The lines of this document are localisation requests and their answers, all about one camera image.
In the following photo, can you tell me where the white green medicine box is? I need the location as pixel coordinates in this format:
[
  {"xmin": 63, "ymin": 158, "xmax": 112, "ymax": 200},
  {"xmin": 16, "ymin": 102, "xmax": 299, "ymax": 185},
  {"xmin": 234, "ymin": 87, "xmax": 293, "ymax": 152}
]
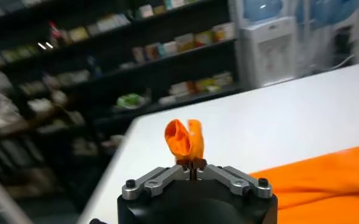
[{"xmin": 213, "ymin": 71, "xmax": 234, "ymax": 88}]

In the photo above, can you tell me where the white red-print medicine box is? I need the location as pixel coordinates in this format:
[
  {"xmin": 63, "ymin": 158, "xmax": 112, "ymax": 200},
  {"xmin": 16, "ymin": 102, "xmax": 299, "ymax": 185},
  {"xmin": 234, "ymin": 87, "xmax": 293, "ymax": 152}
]
[{"xmin": 168, "ymin": 81, "xmax": 194, "ymax": 96}]

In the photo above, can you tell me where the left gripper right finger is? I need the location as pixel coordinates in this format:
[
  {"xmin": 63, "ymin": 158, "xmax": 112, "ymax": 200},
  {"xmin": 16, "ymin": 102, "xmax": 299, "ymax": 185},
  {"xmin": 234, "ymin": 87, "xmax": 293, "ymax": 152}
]
[{"xmin": 194, "ymin": 158, "xmax": 273, "ymax": 199}]

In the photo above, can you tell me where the blue water jug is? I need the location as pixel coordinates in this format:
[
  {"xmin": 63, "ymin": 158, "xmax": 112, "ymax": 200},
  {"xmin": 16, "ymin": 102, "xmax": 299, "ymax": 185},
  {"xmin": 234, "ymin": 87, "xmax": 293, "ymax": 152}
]
[{"xmin": 309, "ymin": 0, "xmax": 359, "ymax": 26}]

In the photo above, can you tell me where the white orange medicine box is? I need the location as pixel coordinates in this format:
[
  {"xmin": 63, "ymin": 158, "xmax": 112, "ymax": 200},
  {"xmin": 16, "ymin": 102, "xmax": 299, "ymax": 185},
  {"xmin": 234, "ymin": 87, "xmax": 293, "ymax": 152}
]
[{"xmin": 194, "ymin": 29, "xmax": 214, "ymax": 47}]

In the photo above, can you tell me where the upright blue water bottle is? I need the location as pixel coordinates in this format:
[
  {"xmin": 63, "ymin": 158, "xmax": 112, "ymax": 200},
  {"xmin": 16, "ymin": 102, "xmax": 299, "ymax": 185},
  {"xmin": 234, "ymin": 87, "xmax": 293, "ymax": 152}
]
[{"xmin": 242, "ymin": 0, "xmax": 284, "ymax": 23}]

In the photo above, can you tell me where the white red medicine box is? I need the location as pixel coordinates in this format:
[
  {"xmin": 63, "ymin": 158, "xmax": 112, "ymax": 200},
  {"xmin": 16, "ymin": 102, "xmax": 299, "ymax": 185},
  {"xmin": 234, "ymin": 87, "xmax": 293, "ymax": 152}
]
[{"xmin": 144, "ymin": 43, "xmax": 161, "ymax": 61}]

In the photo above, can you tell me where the bowl with green packets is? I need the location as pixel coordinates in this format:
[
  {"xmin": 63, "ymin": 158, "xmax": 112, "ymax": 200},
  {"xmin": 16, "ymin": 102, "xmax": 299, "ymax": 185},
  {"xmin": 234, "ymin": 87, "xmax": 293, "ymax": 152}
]
[{"xmin": 116, "ymin": 93, "xmax": 144, "ymax": 110}]

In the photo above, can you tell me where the yellow green medicine box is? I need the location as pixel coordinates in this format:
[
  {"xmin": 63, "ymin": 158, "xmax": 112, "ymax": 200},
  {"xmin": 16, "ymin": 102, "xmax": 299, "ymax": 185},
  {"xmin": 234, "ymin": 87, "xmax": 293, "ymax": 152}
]
[{"xmin": 194, "ymin": 77, "xmax": 220, "ymax": 93}]

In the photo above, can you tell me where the white metal bottle rack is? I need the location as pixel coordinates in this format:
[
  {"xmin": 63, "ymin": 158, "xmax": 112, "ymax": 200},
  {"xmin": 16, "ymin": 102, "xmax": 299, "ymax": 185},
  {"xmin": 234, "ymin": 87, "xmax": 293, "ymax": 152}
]
[{"xmin": 297, "ymin": 0, "xmax": 359, "ymax": 72}]

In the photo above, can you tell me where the black shelving unit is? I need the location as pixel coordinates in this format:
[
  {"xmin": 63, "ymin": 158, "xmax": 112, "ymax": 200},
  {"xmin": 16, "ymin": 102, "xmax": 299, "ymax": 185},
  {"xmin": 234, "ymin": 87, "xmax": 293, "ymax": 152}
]
[{"xmin": 0, "ymin": 0, "xmax": 243, "ymax": 220}]

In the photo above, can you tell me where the orange t-shirt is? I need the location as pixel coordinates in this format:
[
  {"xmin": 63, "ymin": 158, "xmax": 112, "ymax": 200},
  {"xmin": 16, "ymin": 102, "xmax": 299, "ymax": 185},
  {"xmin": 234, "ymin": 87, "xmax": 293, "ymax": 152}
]
[{"xmin": 164, "ymin": 119, "xmax": 359, "ymax": 224}]

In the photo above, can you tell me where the white paper cup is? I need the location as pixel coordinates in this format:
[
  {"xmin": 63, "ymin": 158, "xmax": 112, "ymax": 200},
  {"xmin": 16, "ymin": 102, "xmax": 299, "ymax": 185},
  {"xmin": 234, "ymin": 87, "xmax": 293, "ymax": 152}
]
[{"xmin": 223, "ymin": 22, "xmax": 236, "ymax": 41}]

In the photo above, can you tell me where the red cap cola bottle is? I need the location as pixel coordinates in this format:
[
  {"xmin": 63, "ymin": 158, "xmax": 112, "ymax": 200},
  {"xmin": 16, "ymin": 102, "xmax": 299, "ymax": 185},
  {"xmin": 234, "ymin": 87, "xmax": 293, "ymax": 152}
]
[{"xmin": 48, "ymin": 20, "xmax": 63, "ymax": 40}]

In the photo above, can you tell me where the white water dispenser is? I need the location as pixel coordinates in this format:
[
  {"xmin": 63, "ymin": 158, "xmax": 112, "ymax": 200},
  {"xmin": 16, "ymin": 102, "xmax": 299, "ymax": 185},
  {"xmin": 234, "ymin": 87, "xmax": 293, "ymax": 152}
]
[{"xmin": 235, "ymin": 16, "xmax": 299, "ymax": 89}]

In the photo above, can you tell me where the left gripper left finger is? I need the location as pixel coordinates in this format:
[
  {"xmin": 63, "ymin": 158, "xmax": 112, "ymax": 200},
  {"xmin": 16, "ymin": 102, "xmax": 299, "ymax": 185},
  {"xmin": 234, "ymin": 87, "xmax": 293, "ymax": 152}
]
[{"xmin": 121, "ymin": 158, "xmax": 195, "ymax": 200}]

